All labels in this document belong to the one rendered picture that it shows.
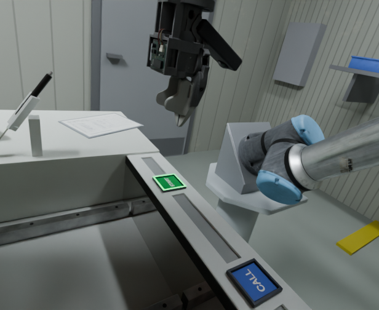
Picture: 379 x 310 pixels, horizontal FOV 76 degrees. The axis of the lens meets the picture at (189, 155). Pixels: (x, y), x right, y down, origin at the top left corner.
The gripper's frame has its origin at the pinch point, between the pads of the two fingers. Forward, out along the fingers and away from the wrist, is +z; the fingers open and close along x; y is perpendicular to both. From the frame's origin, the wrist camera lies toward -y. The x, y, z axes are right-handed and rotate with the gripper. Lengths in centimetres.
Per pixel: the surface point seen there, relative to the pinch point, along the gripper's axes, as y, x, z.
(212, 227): -0.6, 14.5, 15.0
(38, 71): 17, -187, 26
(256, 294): 2.1, 27.6, 14.2
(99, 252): 15.2, 0.6, 28.7
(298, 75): -235, -140, -2
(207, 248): 3.3, 18.3, 14.6
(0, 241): 31.9, -8.1, 27.7
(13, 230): 29.5, -8.3, 25.7
